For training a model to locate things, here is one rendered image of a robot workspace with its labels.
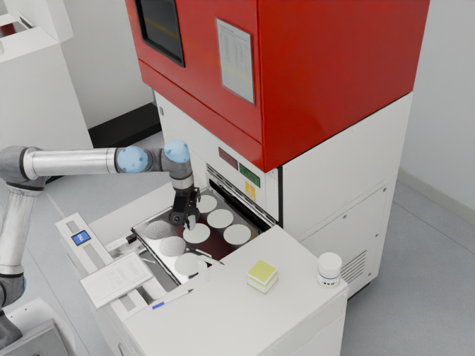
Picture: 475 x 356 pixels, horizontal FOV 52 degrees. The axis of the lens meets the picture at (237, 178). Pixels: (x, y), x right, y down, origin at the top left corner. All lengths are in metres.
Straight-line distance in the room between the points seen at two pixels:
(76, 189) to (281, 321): 2.39
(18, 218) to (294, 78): 0.97
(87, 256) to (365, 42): 1.17
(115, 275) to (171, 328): 0.29
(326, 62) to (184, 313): 0.88
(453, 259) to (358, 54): 1.71
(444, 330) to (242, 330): 1.47
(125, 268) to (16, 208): 0.40
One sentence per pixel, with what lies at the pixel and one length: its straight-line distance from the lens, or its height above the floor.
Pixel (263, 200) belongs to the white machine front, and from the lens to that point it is 1.77.
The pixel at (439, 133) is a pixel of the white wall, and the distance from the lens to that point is 3.11.
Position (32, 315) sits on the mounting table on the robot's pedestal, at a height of 0.82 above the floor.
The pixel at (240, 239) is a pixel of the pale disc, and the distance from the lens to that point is 1.81.
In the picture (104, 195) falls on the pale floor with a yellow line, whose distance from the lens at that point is 3.51.
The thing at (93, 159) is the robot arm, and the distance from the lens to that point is 1.46.
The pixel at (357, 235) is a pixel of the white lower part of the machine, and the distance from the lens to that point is 2.29.
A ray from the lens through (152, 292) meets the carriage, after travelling 1.74.
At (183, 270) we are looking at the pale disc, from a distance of 1.74.
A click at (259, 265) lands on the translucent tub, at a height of 1.03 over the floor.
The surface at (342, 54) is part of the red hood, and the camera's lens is 1.58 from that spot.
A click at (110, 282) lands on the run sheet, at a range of 1.69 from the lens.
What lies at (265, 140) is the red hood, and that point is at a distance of 1.49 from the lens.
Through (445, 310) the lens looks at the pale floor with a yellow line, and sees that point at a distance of 2.84.
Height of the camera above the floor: 2.24
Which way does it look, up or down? 41 degrees down
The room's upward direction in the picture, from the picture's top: 5 degrees counter-clockwise
